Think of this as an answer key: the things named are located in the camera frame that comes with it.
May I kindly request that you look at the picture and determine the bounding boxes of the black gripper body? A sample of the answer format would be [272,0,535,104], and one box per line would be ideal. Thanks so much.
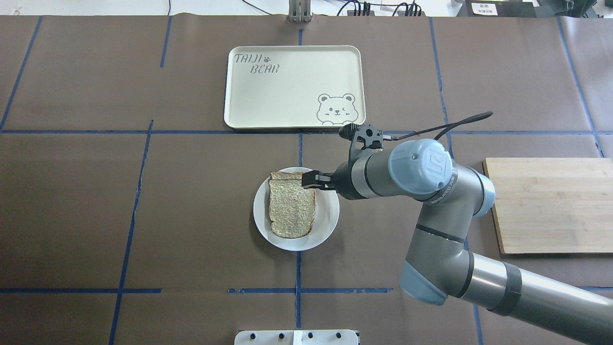
[331,163,355,199]

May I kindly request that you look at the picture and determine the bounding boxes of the white round plate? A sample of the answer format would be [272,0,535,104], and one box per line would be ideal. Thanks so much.
[252,167,340,252]

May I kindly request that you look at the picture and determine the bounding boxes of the bread slice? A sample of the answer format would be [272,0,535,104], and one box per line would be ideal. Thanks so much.
[268,171,316,239]

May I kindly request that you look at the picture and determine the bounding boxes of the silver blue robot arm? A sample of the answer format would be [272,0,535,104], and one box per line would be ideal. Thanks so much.
[302,139,613,345]

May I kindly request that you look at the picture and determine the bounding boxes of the cream bear serving tray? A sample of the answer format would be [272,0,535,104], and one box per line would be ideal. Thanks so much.
[224,45,366,129]

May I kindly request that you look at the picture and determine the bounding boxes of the orange black connector far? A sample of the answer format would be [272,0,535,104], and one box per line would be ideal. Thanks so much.
[337,0,375,17]

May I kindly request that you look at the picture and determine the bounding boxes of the bamboo cutting board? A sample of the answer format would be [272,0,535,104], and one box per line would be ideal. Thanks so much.
[484,158,613,254]

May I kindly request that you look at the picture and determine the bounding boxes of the black rectangular box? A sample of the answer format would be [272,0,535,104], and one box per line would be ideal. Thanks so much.
[456,0,537,18]

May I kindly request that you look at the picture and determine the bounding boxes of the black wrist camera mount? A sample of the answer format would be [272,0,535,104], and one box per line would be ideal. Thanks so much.
[339,124,384,165]

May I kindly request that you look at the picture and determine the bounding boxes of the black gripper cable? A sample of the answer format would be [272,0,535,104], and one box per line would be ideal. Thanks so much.
[382,111,494,142]

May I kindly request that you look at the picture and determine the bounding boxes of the aluminium frame post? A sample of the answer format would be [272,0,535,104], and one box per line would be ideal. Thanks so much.
[288,0,313,23]

